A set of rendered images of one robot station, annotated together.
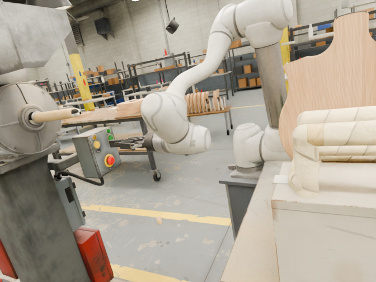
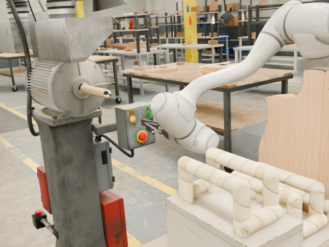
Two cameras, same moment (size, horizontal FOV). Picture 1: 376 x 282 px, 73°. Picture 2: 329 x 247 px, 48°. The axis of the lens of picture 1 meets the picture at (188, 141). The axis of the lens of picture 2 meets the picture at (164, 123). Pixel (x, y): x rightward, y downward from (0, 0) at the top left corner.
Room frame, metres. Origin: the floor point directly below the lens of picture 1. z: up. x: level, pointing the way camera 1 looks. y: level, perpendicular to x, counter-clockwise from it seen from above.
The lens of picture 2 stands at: (-0.37, -0.46, 1.50)
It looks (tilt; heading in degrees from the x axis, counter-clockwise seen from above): 15 degrees down; 26
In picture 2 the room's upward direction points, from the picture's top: 4 degrees counter-clockwise
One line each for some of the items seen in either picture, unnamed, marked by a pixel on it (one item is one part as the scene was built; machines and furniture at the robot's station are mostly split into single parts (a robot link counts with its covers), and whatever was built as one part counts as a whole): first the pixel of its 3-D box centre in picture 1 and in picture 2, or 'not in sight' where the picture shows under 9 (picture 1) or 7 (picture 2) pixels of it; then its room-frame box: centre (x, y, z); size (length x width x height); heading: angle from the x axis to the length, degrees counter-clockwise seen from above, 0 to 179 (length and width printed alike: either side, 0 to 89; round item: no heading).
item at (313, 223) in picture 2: not in sight; (309, 226); (0.43, -0.42, 1.04); 0.11 x 0.03 x 0.03; 151
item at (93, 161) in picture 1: (85, 159); (124, 129); (1.16, 0.50, 0.99); 0.24 x 0.21 x 0.26; 62
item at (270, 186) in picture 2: not in sight; (270, 197); (0.33, -0.35, 1.15); 0.03 x 0.03 x 0.09
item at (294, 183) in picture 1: (300, 169); (197, 187); (0.38, -0.18, 1.12); 0.11 x 0.03 x 0.03; 151
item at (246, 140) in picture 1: (249, 143); not in sight; (1.30, -0.32, 0.87); 0.18 x 0.16 x 0.22; 49
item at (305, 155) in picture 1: (305, 165); (185, 183); (0.34, -0.17, 1.15); 0.03 x 0.03 x 0.09
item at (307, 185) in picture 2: not in sight; (286, 177); (0.51, -0.36, 1.12); 0.20 x 0.03 x 0.03; 60
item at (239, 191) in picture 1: (257, 224); not in sight; (1.30, -0.31, 0.35); 0.28 x 0.28 x 0.70; 54
